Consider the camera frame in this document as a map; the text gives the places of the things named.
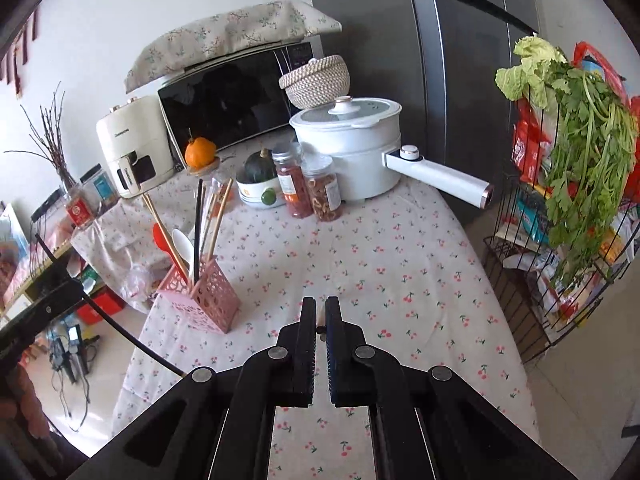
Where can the cream air fryer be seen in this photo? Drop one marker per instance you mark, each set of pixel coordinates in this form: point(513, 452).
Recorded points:
point(130, 140)

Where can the black chopstick with gold end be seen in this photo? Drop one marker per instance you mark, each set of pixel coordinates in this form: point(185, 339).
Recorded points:
point(197, 220)

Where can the person's left hand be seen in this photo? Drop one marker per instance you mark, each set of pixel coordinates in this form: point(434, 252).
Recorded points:
point(32, 405)

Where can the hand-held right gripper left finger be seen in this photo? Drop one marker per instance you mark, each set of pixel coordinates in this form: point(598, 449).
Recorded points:
point(306, 360)

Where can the red box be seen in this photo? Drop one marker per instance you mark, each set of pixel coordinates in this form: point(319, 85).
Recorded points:
point(100, 307)

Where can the pink perforated utensil holder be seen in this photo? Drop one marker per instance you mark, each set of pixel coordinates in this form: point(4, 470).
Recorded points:
point(210, 300)

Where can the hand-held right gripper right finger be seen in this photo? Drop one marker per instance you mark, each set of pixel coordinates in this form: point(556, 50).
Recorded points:
point(334, 360)

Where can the floral cloth cover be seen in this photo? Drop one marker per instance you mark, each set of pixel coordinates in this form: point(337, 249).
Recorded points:
point(225, 35)

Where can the dark green squash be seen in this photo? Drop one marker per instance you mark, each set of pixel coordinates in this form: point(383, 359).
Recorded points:
point(260, 165)

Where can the red wall decoration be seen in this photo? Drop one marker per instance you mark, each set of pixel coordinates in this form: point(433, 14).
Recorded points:
point(17, 60)

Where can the jar of red goji berries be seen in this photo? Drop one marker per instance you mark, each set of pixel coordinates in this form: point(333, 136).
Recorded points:
point(295, 185)

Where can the small orange pumpkin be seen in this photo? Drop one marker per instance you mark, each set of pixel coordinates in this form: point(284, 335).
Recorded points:
point(200, 152)

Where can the grey refrigerator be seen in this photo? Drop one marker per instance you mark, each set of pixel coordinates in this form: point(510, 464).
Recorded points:
point(450, 60)

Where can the cherry print tablecloth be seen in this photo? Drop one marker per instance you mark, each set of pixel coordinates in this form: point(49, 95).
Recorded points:
point(375, 270)

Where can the white electric pot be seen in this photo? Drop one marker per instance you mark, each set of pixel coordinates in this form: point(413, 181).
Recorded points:
point(350, 160)

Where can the jar of dried fruit slices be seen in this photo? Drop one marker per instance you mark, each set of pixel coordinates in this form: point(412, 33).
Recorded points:
point(325, 195)

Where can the glass jar with blue label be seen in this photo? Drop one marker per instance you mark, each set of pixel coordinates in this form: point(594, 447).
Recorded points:
point(102, 187)

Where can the clear plastic bag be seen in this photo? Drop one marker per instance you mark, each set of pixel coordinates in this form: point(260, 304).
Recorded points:
point(140, 285)

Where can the white plastic spoon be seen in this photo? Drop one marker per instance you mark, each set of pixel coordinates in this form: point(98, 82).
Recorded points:
point(182, 247)

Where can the dried twigs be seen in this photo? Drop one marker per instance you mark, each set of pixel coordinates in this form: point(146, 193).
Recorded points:
point(50, 135)

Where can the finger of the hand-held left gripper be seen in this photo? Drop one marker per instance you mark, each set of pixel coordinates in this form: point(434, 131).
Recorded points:
point(45, 315)

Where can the woven basket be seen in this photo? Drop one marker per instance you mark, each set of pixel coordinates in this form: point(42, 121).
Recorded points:
point(315, 82)

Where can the glass vase with red label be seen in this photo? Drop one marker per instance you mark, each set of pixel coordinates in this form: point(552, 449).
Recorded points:
point(77, 210)

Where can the napa cabbage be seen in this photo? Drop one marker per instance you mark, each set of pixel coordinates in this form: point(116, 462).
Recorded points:
point(530, 65)

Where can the floral side table cloth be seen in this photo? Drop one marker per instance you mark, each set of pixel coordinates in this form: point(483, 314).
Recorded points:
point(110, 230)

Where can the red plastic spoon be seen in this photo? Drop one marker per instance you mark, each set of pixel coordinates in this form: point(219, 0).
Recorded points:
point(162, 242)

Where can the black microwave oven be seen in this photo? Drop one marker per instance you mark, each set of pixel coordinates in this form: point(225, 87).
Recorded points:
point(225, 105)

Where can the bunch of green celery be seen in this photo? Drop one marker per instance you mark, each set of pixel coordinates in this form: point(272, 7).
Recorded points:
point(585, 160)

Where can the clear jar with tangerines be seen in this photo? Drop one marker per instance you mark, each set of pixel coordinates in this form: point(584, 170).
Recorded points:
point(209, 195)

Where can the white bowl with green print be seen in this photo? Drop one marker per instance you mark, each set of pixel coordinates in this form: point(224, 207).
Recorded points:
point(260, 195)

